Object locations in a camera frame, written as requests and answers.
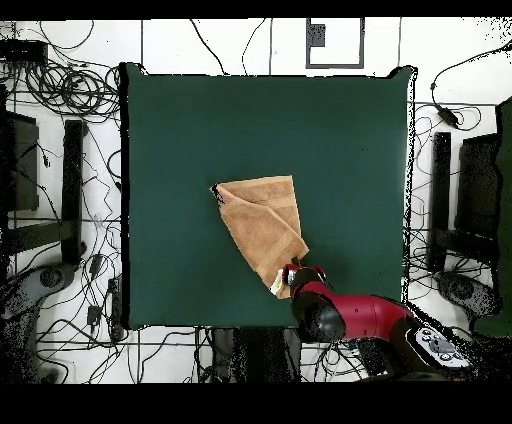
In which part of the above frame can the tan terry towel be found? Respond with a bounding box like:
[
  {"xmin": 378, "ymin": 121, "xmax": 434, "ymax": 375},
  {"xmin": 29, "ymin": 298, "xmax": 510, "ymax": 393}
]
[{"xmin": 209, "ymin": 174, "xmax": 310, "ymax": 300}]

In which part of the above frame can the black floor box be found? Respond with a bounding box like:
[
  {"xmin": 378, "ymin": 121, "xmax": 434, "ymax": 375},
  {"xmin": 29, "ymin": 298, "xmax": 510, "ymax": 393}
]
[{"xmin": 355, "ymin": 339, "xmax": 391, "ymax": 377}]

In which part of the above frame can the dark wheeled chair base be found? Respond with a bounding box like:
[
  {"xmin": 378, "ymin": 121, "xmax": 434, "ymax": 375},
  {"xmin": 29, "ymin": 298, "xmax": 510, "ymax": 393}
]
[
  {"xmin": 0, "ymin": 261, "xmax": 77, "ymax": 383},
  {"xmin": 434, "ymin": 270, "xmax": 503, "ymax": 321}
]

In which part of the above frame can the black power adapter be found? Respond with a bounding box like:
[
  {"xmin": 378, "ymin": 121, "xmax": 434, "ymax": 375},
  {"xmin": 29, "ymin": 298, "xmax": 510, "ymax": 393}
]
[{"xmin": 436, "ymin": 105, "xmax": 460, "ymax": 130}]

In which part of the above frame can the long black power strip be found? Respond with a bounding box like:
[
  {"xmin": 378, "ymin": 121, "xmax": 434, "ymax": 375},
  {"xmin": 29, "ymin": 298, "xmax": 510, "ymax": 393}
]
[{"xmin": 106, "ymin": 275, "xmax": 126, "ymax": 343}]

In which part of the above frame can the dark green table cloth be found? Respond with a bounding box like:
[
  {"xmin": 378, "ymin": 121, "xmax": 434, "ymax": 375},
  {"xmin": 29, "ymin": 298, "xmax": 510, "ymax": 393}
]
[{"xmin": 119, "ymin": 61, "xmax": 419, "ymax": 331}]

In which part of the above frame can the dark grey square patch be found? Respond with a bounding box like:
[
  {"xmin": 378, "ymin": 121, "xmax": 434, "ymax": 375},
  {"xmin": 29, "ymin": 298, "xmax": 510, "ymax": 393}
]
[{"xmin": 309, "ymin": 23, "xmax": 327, "ymax": 48}]

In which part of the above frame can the grey square floor frame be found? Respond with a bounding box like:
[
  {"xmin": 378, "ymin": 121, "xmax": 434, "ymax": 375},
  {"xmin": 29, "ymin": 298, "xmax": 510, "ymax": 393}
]
[{"xmin": 305, "ymin": 17, "xmax": 366, "ymax": 70}]

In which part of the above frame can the black adapter cable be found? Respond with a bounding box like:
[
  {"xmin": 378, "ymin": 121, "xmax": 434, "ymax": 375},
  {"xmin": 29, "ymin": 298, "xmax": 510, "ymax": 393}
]
[{"xmin": 429, "ymin": 41, "xmax": 512, "ymax": 111}]

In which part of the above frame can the short black floor cable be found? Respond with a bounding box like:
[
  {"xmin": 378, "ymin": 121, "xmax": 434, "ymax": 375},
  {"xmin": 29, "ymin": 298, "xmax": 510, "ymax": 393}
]
[{"xmin": 241, "ymin": 18, "xmax": 267, "ymax": 76}]

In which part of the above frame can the long black floor cable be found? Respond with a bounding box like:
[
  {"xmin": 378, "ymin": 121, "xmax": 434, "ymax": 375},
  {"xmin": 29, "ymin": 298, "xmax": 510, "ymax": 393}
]
[{"xmin": 188, "ymin": 18, "xmax": 230, "ymax": 77}]

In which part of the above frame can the coil of black cables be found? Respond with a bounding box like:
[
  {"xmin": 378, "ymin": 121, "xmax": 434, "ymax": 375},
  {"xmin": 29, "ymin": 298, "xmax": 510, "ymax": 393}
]
[{"xmin": 23, "ymin": 59, "xmax": 121, "ymax": 123}]

